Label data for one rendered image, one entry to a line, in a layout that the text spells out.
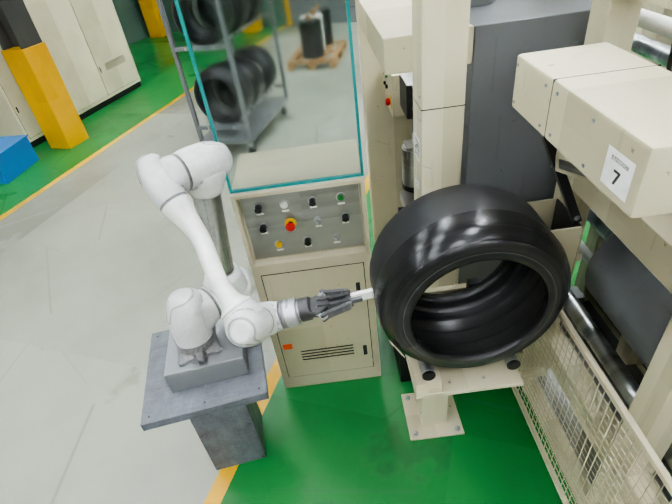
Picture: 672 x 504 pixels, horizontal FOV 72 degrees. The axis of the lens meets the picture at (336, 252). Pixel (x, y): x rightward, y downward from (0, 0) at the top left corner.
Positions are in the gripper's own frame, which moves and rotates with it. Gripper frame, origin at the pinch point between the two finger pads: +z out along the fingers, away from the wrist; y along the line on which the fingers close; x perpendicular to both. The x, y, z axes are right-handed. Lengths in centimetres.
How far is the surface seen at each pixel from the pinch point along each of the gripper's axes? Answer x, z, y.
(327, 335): 77, -29, 59
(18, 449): 91, -208, 42
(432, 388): 38.6, 14.2, -11.1
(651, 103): -49, 68, -18
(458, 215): -22.5, 31.5, -2.5
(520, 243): -15.2, 44.6, -11.3
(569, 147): -39, 56, -11
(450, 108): -40, 39, 26
